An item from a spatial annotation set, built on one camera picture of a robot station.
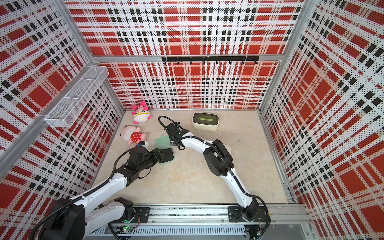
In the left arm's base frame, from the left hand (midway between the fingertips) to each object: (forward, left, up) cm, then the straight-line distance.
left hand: (165, 152), depth 86 cm
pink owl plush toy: (+33, +24, -3) cm, 41 cm away
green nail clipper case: (+10, +5, -9) cm, 15 cm away
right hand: (+13, -6, -6) cm, 15 cm away
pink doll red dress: (+15, +26, -3) cm, 30 cm away
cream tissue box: (+24, -24, -1) cm, 34 cm away
